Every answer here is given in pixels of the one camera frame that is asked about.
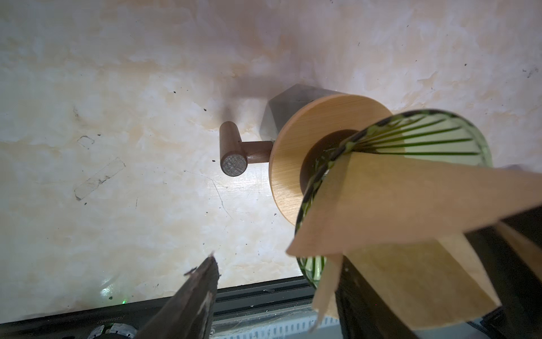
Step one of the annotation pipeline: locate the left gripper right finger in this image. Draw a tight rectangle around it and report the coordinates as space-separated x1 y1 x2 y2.
335 207 541 338

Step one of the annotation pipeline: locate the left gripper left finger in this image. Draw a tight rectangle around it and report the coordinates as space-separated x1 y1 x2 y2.
135 255 220 339

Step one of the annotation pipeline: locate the brown paper coffee filter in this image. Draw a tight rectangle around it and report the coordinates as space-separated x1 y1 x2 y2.
287 152 541 332

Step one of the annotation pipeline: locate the green glass dripper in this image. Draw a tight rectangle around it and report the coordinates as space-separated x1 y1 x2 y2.
295 109 494 290

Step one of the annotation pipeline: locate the wooden ring holder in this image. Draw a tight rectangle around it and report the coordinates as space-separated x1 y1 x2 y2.
269 94 392 225

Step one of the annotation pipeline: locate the black base frame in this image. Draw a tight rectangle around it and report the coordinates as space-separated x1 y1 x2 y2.
1 277 317 338

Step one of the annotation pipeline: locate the white cable duct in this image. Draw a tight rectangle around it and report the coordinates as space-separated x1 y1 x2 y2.
210 316 343 339

